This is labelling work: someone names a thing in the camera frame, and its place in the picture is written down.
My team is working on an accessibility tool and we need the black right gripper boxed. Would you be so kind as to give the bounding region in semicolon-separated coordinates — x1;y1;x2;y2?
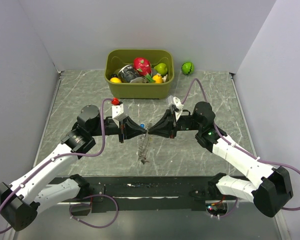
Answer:
148;108;203;139

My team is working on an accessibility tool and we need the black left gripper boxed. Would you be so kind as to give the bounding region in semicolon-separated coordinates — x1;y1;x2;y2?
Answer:
89;115;147;143

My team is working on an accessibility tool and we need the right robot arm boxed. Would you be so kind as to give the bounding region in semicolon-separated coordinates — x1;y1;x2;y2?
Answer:
148;101;293;218

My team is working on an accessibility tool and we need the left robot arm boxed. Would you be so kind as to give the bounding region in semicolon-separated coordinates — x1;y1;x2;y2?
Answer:
0;103;147;234

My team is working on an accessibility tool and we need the yellow lemon toy right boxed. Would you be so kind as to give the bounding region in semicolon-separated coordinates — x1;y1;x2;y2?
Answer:
152;74;163;84

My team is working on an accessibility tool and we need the yellow lemon toy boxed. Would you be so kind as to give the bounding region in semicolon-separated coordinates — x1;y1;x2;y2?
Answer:
110;77;122;83
152;74;163;84

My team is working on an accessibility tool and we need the yellow lemon toy left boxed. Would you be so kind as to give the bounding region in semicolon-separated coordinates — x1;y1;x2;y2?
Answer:
110;77;122;83

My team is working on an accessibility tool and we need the green pear toy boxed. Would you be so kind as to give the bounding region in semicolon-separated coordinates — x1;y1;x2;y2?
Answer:
154;62;168;76

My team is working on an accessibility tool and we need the red dragon fruit toy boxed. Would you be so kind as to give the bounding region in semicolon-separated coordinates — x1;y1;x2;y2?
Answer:
133;57;152;77

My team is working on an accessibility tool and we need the green watermelon toy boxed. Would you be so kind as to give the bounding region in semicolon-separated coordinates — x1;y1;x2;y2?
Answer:
181;61;195;76

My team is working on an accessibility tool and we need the olive green plastic bin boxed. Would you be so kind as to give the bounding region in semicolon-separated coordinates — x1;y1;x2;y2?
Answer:
104;49;175;99

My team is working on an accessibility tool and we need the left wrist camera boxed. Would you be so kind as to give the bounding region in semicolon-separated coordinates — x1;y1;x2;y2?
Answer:
111;103;129;127

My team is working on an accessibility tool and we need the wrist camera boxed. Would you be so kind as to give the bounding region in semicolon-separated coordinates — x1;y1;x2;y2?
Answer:
111;103;129;127
166;95;184;122

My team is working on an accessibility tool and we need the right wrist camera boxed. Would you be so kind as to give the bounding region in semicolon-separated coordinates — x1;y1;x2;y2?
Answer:
166;95;184;122

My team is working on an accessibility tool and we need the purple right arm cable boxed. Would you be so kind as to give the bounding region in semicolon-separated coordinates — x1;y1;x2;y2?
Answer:
181;77;300;221

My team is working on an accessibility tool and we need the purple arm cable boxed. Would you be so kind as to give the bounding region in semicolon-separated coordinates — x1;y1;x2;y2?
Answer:
181;77;300;221
0;97;120;235

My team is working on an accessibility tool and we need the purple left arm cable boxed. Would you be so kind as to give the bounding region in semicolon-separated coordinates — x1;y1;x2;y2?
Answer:
0;97;120;235

